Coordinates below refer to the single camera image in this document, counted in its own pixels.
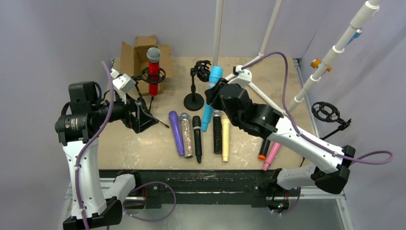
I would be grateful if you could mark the blue marker on pipe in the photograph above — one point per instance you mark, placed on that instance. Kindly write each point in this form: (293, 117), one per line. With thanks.
(355, 36)

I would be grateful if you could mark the brown cardboard box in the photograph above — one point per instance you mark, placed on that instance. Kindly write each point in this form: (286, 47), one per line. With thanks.
(134, 59)

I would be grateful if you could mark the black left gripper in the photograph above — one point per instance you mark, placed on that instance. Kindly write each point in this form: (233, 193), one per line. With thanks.
(137, 115)

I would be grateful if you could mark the silver rhinestone microphone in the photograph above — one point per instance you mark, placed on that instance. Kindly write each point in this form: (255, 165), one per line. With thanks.
(186, 134)

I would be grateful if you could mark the cream plastic microphone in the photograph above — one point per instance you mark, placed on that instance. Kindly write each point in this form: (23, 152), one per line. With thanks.
(225, 138)

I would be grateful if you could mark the black round-base desk mic stand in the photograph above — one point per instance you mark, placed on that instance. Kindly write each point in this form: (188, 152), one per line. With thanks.
(194, 101)

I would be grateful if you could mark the pink plastic microphone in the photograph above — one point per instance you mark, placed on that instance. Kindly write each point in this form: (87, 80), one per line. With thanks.
(271, 156)

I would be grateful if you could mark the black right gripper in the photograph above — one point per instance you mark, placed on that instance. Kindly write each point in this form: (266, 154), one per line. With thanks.
(212, 96)

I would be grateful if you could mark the plain black microphone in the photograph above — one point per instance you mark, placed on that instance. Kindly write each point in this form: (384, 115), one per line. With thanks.
(264, 149)

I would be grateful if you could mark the white PVC pipe frame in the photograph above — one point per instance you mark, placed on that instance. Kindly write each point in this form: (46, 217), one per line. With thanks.
(366, 12)

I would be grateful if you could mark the black glitter microphone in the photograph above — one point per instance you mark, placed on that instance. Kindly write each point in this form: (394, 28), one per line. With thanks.
(217, 132)

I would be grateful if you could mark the red glitter microphone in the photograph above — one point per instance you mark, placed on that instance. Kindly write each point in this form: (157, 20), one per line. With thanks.
(153, 55)

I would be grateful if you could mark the blue plastic microphone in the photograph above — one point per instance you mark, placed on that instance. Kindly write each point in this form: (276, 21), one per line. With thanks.
(215, 75)

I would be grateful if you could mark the purple plastic microphone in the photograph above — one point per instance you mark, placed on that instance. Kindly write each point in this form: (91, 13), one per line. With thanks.
(174, 120)

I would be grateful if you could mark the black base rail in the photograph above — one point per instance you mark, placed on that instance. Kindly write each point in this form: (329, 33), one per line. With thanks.
(255, 188)

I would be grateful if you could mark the black microphone with silver band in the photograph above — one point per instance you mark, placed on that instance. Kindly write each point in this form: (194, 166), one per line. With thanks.
(196, 123)

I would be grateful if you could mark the orange clamp on pipe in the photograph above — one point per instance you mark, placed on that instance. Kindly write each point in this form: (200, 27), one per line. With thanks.
(316, 62)

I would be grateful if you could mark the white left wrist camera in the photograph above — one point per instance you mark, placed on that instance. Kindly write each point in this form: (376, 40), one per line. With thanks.
(122, 82)

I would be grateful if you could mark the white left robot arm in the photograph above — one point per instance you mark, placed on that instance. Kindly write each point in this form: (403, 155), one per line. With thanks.
(82, 120)

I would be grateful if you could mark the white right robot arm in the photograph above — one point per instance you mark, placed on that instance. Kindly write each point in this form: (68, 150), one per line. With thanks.
(330, 164)

